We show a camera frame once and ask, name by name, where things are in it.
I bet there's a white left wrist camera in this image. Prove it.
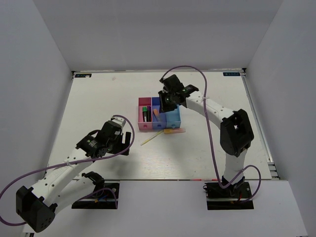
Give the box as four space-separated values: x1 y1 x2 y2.
111 117 126 128

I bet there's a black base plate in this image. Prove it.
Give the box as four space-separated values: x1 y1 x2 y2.
203 182 254 210
71 182 120 210

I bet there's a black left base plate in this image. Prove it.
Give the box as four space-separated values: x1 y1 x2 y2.
71 182 120 210

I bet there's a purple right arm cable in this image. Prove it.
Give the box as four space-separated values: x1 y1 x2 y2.
160 65 262 204

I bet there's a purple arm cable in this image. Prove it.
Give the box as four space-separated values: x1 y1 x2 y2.
0 114 135 226
160 65 262 204

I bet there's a right blue corner label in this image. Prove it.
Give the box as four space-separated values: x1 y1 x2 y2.
223 72 240 77

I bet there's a purple capped black marker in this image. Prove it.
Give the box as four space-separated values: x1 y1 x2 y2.
147 106 152 122

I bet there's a blue corner label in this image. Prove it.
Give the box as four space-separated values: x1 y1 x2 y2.
75 74 92 78
223 72 240 77

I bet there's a yellow thin pen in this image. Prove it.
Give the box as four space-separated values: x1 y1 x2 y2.
140 130 163 146

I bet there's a dark blue storage drawer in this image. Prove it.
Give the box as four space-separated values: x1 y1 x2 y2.
152 97 166 130

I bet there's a red pink gel pen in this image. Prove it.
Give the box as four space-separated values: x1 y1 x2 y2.
191 178 218 182

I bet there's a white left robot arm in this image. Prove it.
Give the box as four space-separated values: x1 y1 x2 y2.
16 115 133 233

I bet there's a pink storage drawer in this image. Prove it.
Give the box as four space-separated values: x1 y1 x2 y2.
138 97 153 131

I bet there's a green capped black marker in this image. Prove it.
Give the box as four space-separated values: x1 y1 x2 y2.
142 106 148 122

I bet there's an orange capped pink highlighter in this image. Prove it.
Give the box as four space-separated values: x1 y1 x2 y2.
163 128 186 134

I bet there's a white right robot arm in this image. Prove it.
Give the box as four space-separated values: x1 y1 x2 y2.
158 75 254 197

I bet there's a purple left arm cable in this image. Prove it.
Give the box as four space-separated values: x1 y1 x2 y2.
0 114 135 226

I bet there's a left blue corner label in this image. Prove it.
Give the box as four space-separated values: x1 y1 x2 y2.
75 74 92 78

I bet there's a light blue storage drawer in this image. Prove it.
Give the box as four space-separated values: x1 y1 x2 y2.
165 106 181 129

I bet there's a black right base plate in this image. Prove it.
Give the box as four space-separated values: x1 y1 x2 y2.
203 182 254 210

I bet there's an orange capped clear highlighter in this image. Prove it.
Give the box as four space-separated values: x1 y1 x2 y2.
153 109 160 122

